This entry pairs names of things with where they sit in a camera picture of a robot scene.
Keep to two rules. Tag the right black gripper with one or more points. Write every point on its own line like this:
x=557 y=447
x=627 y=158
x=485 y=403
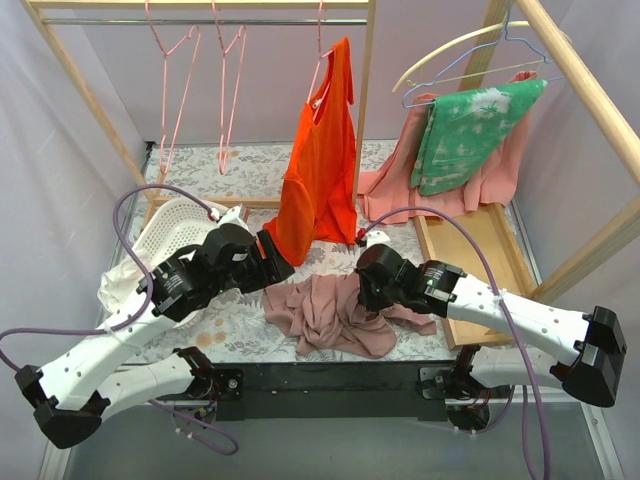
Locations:
x=367 y=298

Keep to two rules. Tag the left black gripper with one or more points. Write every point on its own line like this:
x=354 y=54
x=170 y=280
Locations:
x=270 y=255

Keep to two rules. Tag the dusty pink graphic t-shirt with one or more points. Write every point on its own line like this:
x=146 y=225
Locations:
x=324 y=312

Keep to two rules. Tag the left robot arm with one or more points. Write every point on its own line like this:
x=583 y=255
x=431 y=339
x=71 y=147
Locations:
x=73 y=395

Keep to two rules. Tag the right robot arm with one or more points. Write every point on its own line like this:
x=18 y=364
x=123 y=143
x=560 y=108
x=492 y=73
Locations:
x=580 y=353

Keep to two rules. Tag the orange t-shirt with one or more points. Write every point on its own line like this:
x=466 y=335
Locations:
x=316 y=200

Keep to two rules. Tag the pink hanger holding orange shirt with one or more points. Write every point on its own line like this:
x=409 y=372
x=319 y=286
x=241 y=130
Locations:
x=321 y=54

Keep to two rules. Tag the floral table cloth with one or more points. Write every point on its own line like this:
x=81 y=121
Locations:
x=232 y=329

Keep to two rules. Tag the salmon pink pleated garment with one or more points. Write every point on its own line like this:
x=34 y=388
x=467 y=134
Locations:
x=387 y=190

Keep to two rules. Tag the right wooden clothes rack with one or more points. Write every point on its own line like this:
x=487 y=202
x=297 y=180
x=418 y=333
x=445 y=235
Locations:
x=579 y=187

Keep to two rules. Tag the white laundry basket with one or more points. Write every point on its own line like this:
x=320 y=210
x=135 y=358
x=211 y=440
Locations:
x=177 y=224

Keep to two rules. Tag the white garment in basket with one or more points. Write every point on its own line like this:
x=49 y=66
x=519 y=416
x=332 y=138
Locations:
x=117 y=284

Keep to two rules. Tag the green tie-dye garment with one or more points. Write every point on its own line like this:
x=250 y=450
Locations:
x=463 y=129

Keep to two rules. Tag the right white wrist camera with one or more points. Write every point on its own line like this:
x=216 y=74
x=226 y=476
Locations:
x=368 y=238

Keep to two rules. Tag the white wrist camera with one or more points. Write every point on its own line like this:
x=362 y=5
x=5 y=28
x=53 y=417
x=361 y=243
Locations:
x=368 y=238
x=236 y=215

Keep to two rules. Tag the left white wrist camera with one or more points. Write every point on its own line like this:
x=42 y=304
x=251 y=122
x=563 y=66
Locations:
x=236 y=215

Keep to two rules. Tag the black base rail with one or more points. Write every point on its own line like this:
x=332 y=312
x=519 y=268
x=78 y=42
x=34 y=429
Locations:
x=316 y=390

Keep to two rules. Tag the middle pink wire hanger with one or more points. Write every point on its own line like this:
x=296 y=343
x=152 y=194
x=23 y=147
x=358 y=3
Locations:
x=228 y=102

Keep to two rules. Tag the blue wire hanger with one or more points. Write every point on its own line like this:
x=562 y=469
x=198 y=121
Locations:
x=470 y=69

